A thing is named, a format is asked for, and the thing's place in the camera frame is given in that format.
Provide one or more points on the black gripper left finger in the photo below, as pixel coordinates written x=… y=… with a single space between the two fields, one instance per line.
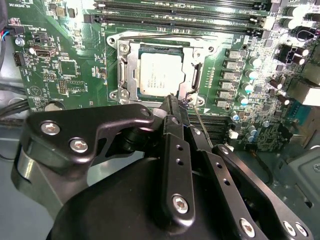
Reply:
x=62 y=120

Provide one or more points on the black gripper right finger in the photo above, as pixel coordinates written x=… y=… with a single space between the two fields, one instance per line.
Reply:
x=212 y=170

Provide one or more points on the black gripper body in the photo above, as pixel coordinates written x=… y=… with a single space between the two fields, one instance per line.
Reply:
x=112 y=207

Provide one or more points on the thin metal locking lever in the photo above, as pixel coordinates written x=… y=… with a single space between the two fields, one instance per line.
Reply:
x=165 y=37
x=203 y=127

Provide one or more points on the metal socket cover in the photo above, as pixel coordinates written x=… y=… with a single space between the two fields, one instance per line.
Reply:
x=132 y=72

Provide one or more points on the silver CPU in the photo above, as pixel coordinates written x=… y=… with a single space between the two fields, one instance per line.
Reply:
x=160 y=72

